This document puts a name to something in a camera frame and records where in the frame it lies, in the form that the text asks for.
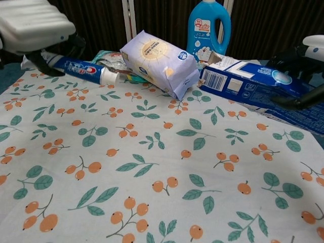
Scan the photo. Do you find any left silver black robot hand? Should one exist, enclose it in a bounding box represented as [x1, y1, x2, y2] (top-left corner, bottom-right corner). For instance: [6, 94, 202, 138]
[0, 0, 87, 77]

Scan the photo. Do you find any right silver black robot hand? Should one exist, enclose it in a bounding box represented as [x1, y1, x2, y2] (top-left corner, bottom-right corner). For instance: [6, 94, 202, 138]
[268, 34, 324, 111]

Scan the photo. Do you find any blue toothpaste carton box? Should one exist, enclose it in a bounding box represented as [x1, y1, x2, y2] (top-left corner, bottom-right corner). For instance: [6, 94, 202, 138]
[197, 52, 324, 135]

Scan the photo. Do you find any blue white toothpaste tube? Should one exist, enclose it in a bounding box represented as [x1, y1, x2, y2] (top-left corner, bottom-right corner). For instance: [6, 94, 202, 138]
[20, 49, 120, 86]

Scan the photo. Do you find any black pleated curtain screen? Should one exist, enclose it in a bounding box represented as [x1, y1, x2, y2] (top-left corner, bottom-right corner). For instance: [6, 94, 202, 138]
[0, 0, 324, 66]

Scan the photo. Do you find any teal silver snack packet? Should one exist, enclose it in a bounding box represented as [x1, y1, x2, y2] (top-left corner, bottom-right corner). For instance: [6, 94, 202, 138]
[90, 49, 153, 84]

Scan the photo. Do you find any blue pump detergent bottle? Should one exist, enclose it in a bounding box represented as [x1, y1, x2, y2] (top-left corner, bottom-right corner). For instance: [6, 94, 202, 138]
[186, 0, 232, 64]

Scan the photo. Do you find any lavender wet wipes pack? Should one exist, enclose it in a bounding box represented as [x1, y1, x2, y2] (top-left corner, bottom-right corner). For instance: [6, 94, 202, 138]
[119, 29, 201, 101]

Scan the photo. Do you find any floral orange-berry tablecloth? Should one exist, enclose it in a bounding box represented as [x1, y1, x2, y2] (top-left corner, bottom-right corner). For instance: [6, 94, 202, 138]
[0, 59, 324, 243]

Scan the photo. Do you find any white screen frame post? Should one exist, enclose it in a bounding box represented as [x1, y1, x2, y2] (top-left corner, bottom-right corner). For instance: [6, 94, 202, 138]
[121, 0, 139, 44]

